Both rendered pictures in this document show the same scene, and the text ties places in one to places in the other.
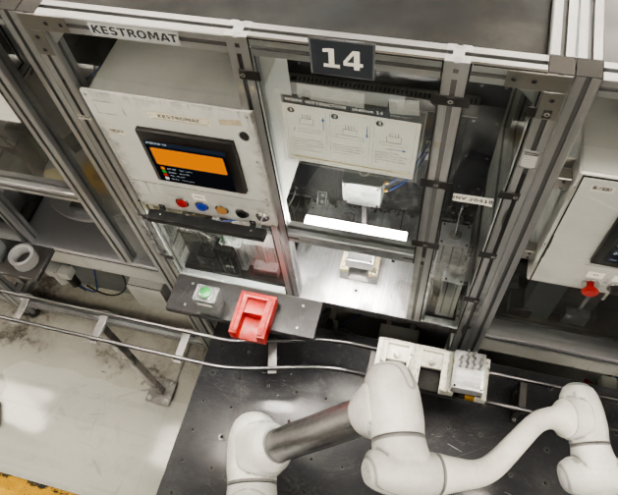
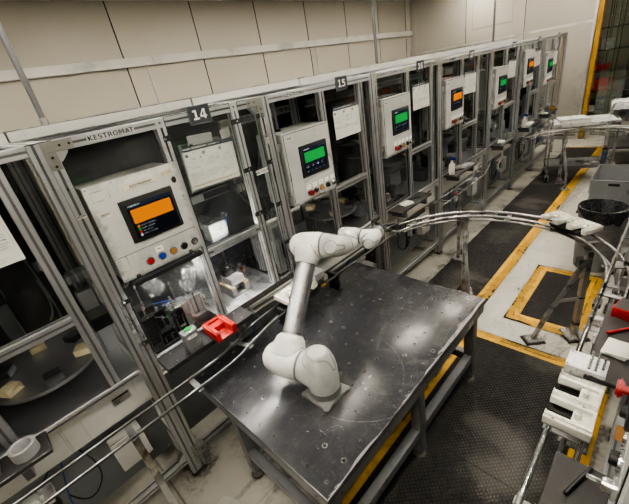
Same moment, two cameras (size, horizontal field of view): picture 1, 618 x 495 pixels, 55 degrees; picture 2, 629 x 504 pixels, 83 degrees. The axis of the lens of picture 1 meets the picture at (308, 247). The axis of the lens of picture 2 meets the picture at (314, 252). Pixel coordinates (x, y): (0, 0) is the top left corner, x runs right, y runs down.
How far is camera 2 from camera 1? 1.61 m
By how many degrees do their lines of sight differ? 54
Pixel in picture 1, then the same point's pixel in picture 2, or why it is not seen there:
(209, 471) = (278, 409)
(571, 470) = (366, 237)
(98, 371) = not seen: outside the picture
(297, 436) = (295, 303)
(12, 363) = not seen: outside the picture
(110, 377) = not seen: outside the picture
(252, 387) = (248, 374)
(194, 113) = (147, 175)
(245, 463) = (289, 349)
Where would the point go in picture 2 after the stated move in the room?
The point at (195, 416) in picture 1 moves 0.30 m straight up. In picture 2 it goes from (239, 409) to (223, 364)
